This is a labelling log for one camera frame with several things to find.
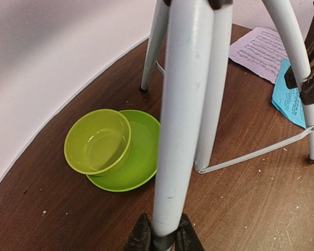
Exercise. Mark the green plastic bowl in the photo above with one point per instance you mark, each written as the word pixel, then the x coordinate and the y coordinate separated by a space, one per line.
pixel 98 143

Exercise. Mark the blue sheet music page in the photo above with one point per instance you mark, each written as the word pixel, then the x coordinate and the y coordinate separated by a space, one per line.
pixel 287 101

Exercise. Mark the green plastic plate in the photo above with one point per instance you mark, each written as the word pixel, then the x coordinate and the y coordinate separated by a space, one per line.
pixel 141 164

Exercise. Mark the purple sheet music page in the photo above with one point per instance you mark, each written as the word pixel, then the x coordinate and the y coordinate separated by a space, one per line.
pixel 260 51

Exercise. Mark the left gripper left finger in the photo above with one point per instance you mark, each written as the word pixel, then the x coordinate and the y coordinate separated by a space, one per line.
pixel 140 238

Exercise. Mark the white music stand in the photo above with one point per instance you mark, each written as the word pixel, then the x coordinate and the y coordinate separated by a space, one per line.
pixel 197 36

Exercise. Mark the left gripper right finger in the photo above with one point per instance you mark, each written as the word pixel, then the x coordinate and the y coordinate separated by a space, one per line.
pixel 186 238

